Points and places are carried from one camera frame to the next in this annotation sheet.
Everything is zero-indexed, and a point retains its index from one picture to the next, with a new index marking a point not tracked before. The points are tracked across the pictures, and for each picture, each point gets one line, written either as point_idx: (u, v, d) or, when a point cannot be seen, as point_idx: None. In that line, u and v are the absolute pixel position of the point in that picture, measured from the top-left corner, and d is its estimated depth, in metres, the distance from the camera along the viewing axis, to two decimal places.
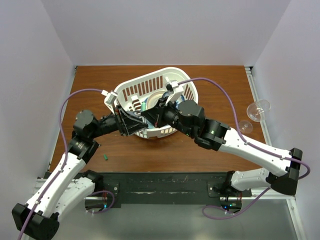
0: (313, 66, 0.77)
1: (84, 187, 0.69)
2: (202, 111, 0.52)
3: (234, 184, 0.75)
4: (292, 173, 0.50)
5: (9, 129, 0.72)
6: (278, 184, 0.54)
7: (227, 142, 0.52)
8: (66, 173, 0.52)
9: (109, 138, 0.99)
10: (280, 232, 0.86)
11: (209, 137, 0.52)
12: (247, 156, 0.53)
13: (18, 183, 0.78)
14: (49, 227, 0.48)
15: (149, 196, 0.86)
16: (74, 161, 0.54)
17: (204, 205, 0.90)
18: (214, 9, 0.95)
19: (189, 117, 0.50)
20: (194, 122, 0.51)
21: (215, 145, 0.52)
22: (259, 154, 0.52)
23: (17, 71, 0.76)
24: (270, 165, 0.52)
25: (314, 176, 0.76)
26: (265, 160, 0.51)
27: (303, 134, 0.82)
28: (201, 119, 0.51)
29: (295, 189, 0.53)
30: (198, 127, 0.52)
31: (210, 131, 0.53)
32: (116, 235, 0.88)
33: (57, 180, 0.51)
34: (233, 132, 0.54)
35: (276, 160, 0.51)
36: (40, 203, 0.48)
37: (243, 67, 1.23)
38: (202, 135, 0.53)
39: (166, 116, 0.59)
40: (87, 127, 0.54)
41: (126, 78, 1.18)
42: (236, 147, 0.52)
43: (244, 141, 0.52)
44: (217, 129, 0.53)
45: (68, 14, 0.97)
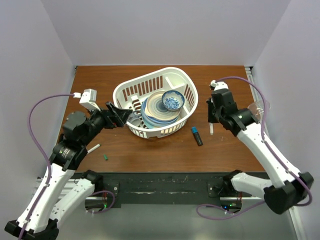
0: (313, 66, 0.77)
1: (83, 191, 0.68)
2: (231, 95, 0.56)
3: (234, 180, 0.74)
4: (290, 187, 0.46)
5: (9, 129, 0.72)
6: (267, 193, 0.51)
7: (246, 130, 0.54)
8: (53, 186, 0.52)
9: (109, 138, 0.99)
10: (280, 232, 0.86)
11: (233, 118, 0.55)
12: (258, 153, 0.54)
13: (18, 183, 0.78)
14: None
15: (149, 196, 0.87)
16: (60, 173, 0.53)
17: (198, 205, 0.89)
18: (214, 8, 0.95)
19: (213, 95, 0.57)
20: (220, 102, 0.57)
21: (237, 125, 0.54)
22: (269, 156, 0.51)
23: (16, 71, 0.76)
24: (273, 171, 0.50)
25: (314, 176, 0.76)
26: (270, 165, 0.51)
27: (303, 134, 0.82)
28: (227, 100, 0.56)
29: (280, 209, 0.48)
30: (224, 107, 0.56)
31: (239, 115, 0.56)
32: (116, 235, 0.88)
33: (45, 195, 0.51)
34: (258, 127, 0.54)
35: (280, 170, 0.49)
36: (30, 221, 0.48)
37: (243, 67, 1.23)
38: (228, 117, 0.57)
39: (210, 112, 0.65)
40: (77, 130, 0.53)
41: (126, 78, 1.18)
42: (252, 140, 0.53)
43: (262, 139, 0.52)
44: (246, 114, 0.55)
45: (68, 14, 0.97)
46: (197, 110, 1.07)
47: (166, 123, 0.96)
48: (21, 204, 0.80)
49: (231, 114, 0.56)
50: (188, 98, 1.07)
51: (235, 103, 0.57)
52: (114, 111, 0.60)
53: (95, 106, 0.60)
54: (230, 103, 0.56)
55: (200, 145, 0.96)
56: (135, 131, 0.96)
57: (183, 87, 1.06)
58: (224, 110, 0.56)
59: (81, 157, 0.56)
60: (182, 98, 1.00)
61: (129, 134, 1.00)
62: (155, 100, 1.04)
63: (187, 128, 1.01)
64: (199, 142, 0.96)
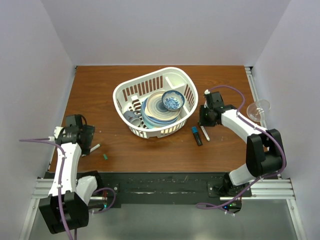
0: (313, 67, 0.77)
1: (88, 181, 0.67)
2: (219, 95, 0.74)
3: (231, 173, 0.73)
4: (256, 137, 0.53)
5: (8, 129, 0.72)
6: (248, 160, 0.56)
7: (225, 113, 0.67)
8: (70, 157, 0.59)
9: (109, 139, 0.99)
10: (280, 232, 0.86)
11: (216, 108, 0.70)
12: (234, 125, 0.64)
13: (18, 183, 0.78)
14: (82, 209, 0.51)
15: (149, 196, 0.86)
16: (71, 147, 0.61)
17: (198, 202, 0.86)
18: (215, 8, 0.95)
19: (206, 95, 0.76)
20: (210, 101, 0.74)
21: (219, 113, 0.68)
22: (240, 123, 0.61)
23: (17, 71, 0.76)
24: (245, 132, 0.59)
25: (314, 176, 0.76)
26: (242, 128, 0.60)
27: (303, 134, 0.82)
28: (215, 98, 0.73)
29: (257, 163, 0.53)
30: (213, 102, 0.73)
31: (221, 107, 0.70)
32: (116, 235, 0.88)
33: (66, 165, 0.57)
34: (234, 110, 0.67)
35: (249, 129, 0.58)
36: (63, 186, 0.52)
37: (243, 67, 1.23)
38: (214, 109, 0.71)
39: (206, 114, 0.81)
40: (78, 119, 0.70)
41: (126, 78, 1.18)
42: (228, 117, 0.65)
43: (236, 113, 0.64)
44: (227, 106, 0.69)
45: (68, 14, 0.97)
46: (197, 110, 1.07)
47: (166, 123, 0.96)
48: (20, 204, 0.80)
49: (217, 107, 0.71)
50: (188, 98, 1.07)
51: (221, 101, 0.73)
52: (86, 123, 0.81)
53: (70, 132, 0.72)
54: (218, 100, 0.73)
55: (200, 145, 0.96)
56: (135, 131, 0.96)
57: (183, 87, 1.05)
58: (212, 105, 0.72)
59: (82, 138, 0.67)
60: (182, 98, 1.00)
61: (129, 134, 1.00)
62: (155, 99, 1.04)
63: (187, 128, 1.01)
64: (199, 142, 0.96)
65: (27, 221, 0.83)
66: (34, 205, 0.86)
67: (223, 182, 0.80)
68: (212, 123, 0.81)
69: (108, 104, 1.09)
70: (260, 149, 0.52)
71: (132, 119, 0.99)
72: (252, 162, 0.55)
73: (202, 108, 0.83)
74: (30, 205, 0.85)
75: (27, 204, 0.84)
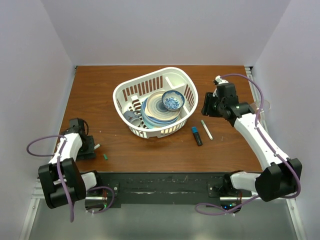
0: (314, 66, 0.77)
1: (89, 175, 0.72)
2: (233, 89, 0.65)
3: (232, 176, 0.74)
4: (276, 168, 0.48)
5: (8, 128, 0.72)
6: (259, 182, 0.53)
7: (241, 118, 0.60)
8: (71, 141, 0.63)
9: (109, 139, 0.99)
10: (280, 231, 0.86)
11: (232, 108, 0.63)
12: (251, 139, 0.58)
13: (18, 183, 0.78)
14: (80, 180, 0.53)
15: (149, 196, 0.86)
16: (72, 135, 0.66)
17: (198, 202, 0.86)
18: (214, 8, 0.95)
19: (219, 86, 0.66)
20: (223, 94, 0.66)
21: (234, 115, 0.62)
22: (259, 141, 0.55)
23: (17, 71, 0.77)
24: (262, 154, 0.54)
25: (315, 176, 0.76)
26: (260, 148, 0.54)
27: (302, 135, 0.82)
28: (229, 92, 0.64)
29: (269, 191, 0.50)
30: (225, 98, 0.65)
31: (236, 106, 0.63)
32: (116, 235, 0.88)
33: (66, 146, 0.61)
34: (251, 117, 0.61)
35: (269, 154, 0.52)
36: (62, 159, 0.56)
37: (243, 66, 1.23)
38: (228, 107, 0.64)
39: (212, 104, 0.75)
40: (81, 122, 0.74)
41: (127, 78, 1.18)
42: (246, 126, 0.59)
43: (255, 126, 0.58)
44: (244, 107, 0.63)
45: (68, 14, 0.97)
46: (197, 110, 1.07)
47: (166, 123, 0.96)
48: (20, 203, 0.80)
49: (231, 106, 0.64)
50: (188, 98, 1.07)
51: (236, 96, 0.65)
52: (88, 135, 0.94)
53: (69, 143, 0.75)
54: (231, 95, 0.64)
55: (200, 145, 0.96)
56: (135, 131, 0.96)
57: (183, 87, 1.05)
58: (225, 100, 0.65)
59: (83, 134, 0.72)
60: (182, 98, 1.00)
61: (129, 134, 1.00)
62: (155, 99, 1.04)
63: (188, 128, 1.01)
64: (199, 142, 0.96)
65: (27, 221, 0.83)
66: (34, 205, 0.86)
67: (223, 182, 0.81)
68: (218, 114, 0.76)
69: (108, 104, 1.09)
70: (277, 180, 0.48)
71: (132, 119, 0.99)
72: (264, 188, 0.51)
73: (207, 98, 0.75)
74: (30, 204, 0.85)
75: (27, 204, 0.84)
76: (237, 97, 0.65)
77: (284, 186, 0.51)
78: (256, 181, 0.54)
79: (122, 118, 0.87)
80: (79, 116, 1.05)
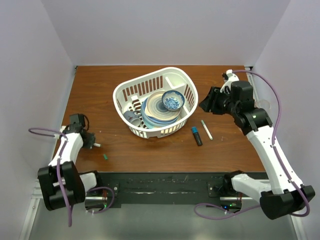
0: (314, 65, 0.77)
1: (89, 175, 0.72)
2: (250, 91, 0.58)
3: (234, 180, 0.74)
4: (288, 196, 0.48)
5: (8, 128, 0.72)
6: (266, 202, 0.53)
7: (257, 132, 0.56)
8: (72, 141, 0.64)
9: (109, 138, 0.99)
10: (280, 231, 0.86)
11: (247, 116, 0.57)
12: (264, 156, 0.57)
13: (18, 183, 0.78)
14: (79, 183, 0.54)
15: (149, 196, 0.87)
16: (73, 134, 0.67)
17: (199, 202, 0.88)
18: (215, 7, 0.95)
19: (235, 87, 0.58)
20: (239, 97, 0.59)
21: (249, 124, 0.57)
22: (275, 162, 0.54)
23: (16, 72, 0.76)
24: (276, 177, 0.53)
25: (315, 175, 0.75)
26: (275, 171, 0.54)
27: (303, 134, 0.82)
28: (246, 96, 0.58)
29: (277, 214, 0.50)
30: (241, 102, 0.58)
31: (253, 114, 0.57)
32: (116, 235, 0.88)
33: (67, 147, 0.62)
34: (269, 130, 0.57)
35: (283, 179, 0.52)
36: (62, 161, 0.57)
37: (243, 66, 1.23)
38: (242, 114, 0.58)
39: (220, 101, 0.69)
40: (81, 118, 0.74)
41: (127, 78, 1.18)
42: (261, 142, 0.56)
43: (272, 143, 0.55)
44: (260, 117, 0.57)
45: (68, 13, 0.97)
46: (197, 110, 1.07)
47: (166, 123, 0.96)
48: (20, 203, 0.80)
49: (246, 112, 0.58)
50: (188, 98, 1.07)
51: (252, 100, 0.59)
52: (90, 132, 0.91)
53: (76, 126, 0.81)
54: (247, 100, 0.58)
55: (200, 145, 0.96)
56: (135, 131, 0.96)
57: (183, 87, 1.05)
58: (240, 105, 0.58)
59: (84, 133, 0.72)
60: (182, 98, 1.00)
61: (129, 134, 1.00)
62: (155, 99, 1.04)
63: (188, 128, 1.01)
64: (199, 142, 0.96)
65: (27, 221, 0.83)
66: (34, 205, 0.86)
67: (223, 182, 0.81)
68: (223, 112, 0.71)
69: (108, 104, 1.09)
70: (287, 207, 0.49)
71: (132, 119, 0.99)
72: (271, 210, 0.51)
73: (213, 92, 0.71)
74: (30, 204, 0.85)
75: (27, 204, 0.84)
76: (253, 101, 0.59)
77: (291, 208, 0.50)
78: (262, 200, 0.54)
79: (122, 118, 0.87)
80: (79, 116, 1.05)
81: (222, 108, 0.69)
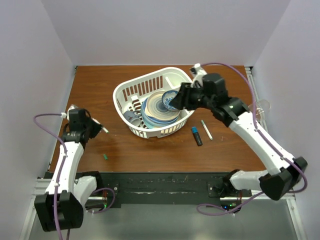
0: (314, 66, 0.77)
1: (89, 181, 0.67)
2: (223, 84, 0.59)
3: (232, 179, 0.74)
4: (286, 173, 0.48)
5: (8, 128, 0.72)
6: (266, 184, 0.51)
7: (239, 120, 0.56)
8: (71, 156, 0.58)
9: (109, 138, 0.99)
10: (280, 232, 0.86)
11: (224, 107, 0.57)
12: (251, 141, 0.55)
13: (18, 183, 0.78)
14: (77, 209, 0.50)
15: (149, 196, 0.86)
16: (74, 146, 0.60)
17: (200, 203, 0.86)
18: (215, 7, 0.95)
19: (207, 81, 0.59)
20: (213, 90, 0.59)
21: (228, 116, 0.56)
22: (263, 143, 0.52)
23: (17, 71, 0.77)
24: (268, 159, 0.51)
25: (315, 175, 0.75)
26: (266, 153, 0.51)
27: (303, 134, 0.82)
28: (220, 88, 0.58)
29: (279, 193, 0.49)
30: (216, 96, 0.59)
31: (229, 105, 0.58)
32: (116, 235, 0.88)
33: (66, 164, 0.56)
34: (249, 116, 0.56)
35: (276, 157, 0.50)
36: (60, 185, 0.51)
37: (243, 66, 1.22)
38: (220, 107, 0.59)
39: (192, 96, 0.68)
40: (80, 117, 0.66)
41: (126, 78, 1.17)
42: (245, 129, 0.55)
43: (255, 128, 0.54)
44: (238, 107, 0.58)
45: (68, 13, 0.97)
46: (197, 110, 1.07)
47: (166, 123, 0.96)
48: (20, 203, 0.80)
49: (223, 105, 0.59)
50: None
51: (225, 92, 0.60)
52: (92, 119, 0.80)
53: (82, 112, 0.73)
54: (222, 92, 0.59)
55: (200, 145, 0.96)
56: (135, 131, 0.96)
57: None
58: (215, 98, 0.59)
59: (85, 138, 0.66)
60: None
61: (129, 134, 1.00)
62: (155, 99, 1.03)
63: (188, 128, 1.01)
64: (199, 142, 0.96)
65: (27, 220, 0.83)
66: (34, 205, 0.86)
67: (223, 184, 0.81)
68: (196, 107, 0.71)
69: (108, 104, 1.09)
70: (287, 184, 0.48)
71: (132, 119, 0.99)
72: (273, 191, 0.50)
73: (185, 88, 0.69)
74: (30, 204, 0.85)
75: (27, 204, 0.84)
76: (226, 93, 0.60)
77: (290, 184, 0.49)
78: (262, 184, 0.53)
79: (123, 118, 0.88)
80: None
81: (196, 103, 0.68)
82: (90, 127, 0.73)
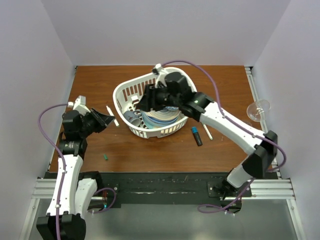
0: (313, 65, 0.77)
1: (88, 186, 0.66)
2: (185, 81, 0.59)
3: (229, 178, 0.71)
4: (260, 149, 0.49)
5: (8, 128, 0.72)
6: (248, 165, 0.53)
7: (206, 112, 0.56)
8: (70, 172, 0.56)
9: (109, 138, 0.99)
10: (280, 232, 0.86)
11: (191, 104, 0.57)
12: (222, 129, 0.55)
13: (18, 183, 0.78)
14: (79, 226, 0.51)
15: (149, 196, 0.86)
16: (73, 160, 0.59)
17: (201, 203, 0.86)
18: (215, 7, 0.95)
19: (170, 82, 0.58)
20: (177, 89, 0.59)
21: (196, 112, 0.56)
22: (232, 127, 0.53)
23: (17, 71, 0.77)
24: (242, 140, 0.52)
25: (314, 174, 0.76)
26: (238, 135, 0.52)
27: (303, 133, 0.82)
28: (183, 86, 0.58)
29: (261, 170, 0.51)
30: (181, 94, 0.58)
31: (194, 101, 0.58)
32: (116, 235, 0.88)
33: (66, 181, 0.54)
34: (215, 106, 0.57)
35: (248, 137, 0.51)
36: (61, 205, 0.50)
37: (243, 67, 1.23)
38: (186, 104, 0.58)
39: (158, 96, 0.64)
40: (75, 122, 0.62)
41: (126, 78, 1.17)
42: (214, 118, 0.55)
43: (222, 115, 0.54)
44: (202, 101, 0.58)
45: (68, 13, 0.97)
46: None
47: (166, 123, 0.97)
48: (20, 203, 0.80)
49: (188, 102, 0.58)
50: None
51: (189, 89, 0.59)
52: (98, 114, 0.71)
53: (85, 109, 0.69)
54: (186, 89, 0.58)
55: (200, 145, 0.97)
56: (135, 131, 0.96)
57: None
58: (181, 96, 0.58)
59: (84, 147, 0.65)
60: None
61: (129, 134, 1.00)
62: None
63: (187, 128, 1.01)
64: (199, 142, 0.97)
65: (27, 221, 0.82)
66: (34, 205, 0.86)
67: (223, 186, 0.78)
68: (163, 106, 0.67)
69: (108, 104, 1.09)
70: (265, 159, 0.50)
71: (132, 119, 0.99)
72: (255, 169, 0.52)
73: (149, 90, 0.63)
74: (30, 204, 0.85)
75: (27, 204, 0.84)
76: (190, 89, 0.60)
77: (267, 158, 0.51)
78: (244, 166, 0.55)
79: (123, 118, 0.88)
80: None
81: (163, 103, 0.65)
82: (90, 128, 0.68)
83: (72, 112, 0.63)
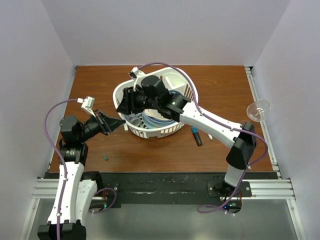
0: (313, 65, 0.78)
1: (88, 189, 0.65)
2: (162, 84, 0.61)
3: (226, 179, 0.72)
4: (239, 142, 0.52)
5: (8, 128, 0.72)
6: (231, 159, 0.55)
7: (184, 112, 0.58)
8: (71, 179, 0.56)
9: (109, 138, 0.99)
10: (280, 232, 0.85)
11: (169, 106, 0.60)
12: (202, 126, 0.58)
13: (18, 183, 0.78)
14: (79, 233, 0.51)
15: (149, 196, 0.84)
16: (74, 167, 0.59)
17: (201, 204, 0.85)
18: (215, 7, 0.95)
19: (148, 87, 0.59)
20: (154, 93, 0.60)
21: (175, 113, 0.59)
22: (210, 123, 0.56)
23: (18, 70, 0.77)
24: (221, 135, 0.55)
25: (313, 175, 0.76)
26: (217, 130, 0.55)
27: (302, 134, 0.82)
28: (160, 90, 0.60)
29: (243, 161, 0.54)
30: (159, 97, 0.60)
31: (172, 103, 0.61)
32: (116, 235, 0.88)
33: (67, 189, 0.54)
34: (192, 104, 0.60)
35: (226, 131, 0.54)
36: (62, 214, 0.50)
37: (243, 67, 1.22)
38: (165, 106, 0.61)
39: (137, 99, 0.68)
40: (74, 130, 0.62)
41: (126, 78, 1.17)
42: (192, 117, 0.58)
43: (200, 113, 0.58)
44: (180, 102, 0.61)
45: (68, 13, 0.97)
46: None
47: (166, 123, 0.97)
48: (20, 203, 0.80)
49: (167, 104, 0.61)
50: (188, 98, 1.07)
51: (166, 91, 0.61)
52: (103, 119, 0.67)
53: (91, 113, 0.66)
54: (163, 92, 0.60)
55: (200, 145, 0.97)
56: (135, 131, 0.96)
57: (183, 87, 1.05)
58: (159, 99, 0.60)
59: (85, 154, 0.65)
60: None
61: (129, 134, 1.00)
62: None
63: (187, 128, 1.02)
64: (199, 142, 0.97)
65: (27, 221, 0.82)
66: (33, 205, 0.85)
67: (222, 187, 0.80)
68: (143, 109, 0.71)
69: (108, 104, 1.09)
70: (245, 150, 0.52)
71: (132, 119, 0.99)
72: (238, 161, 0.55)
73: (128, 93, 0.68)
74: (30, 205, 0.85)
75: (27, 204, 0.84)
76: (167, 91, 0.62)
77: (248, 148, 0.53)
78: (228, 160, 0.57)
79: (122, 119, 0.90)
80: (79, 117, 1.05)
81: (142, 105, 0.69)
82: (94, 131, 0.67)
83: (70, 120, 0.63)
